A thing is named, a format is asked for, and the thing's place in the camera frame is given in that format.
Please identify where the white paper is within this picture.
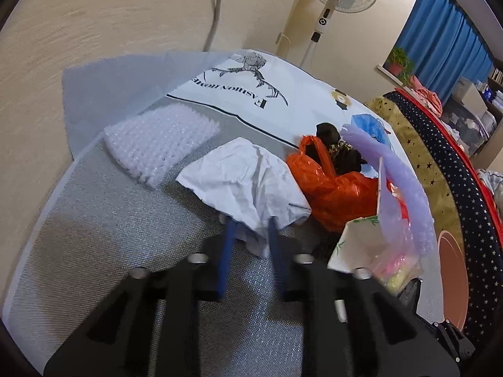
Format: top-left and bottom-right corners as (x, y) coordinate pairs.
(176, 137), (311, 258)

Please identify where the orange plastic bag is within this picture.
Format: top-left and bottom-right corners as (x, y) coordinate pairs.
(285, 135), (378, 233)

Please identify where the white bubble wrap sheet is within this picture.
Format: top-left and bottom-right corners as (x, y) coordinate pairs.
(104, 103), (220, 188)

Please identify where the dark brown wrapper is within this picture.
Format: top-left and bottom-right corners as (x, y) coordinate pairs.
(305, 123), (367, 176)

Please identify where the purple bubble wrap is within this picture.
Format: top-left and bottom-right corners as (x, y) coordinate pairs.
(340, 124), (436, 256)

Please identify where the blue plastic bag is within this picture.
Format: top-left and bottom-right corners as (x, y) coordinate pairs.
(351, 113), (391, 147)

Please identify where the pink trash bin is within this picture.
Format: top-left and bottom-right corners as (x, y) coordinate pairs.
(437, 231), (469, 330)

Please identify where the white printed table cloth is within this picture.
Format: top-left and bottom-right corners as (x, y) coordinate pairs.
(2, 49), (445, 374)

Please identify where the yellow star bed skirt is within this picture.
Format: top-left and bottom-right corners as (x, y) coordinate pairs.
(365, 96), (464, 250)

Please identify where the navy star bed sheet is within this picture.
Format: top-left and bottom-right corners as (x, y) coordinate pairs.
(381, 91), (502, 348)

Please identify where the pink folded cloth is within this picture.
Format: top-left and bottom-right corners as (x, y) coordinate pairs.
(409, 75), (443, 117)

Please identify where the potted green plant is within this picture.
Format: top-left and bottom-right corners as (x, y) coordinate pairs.
(384, 47), (413, 86)

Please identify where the clear plastic storage bin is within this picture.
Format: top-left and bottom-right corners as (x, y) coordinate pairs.
(441, 96), (497, 157)

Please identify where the cardboard box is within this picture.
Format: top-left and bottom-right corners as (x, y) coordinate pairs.
(452, 77), (488, 117)

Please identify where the blue curtain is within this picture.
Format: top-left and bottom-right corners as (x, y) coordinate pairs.
(395, 0), (494, 102)

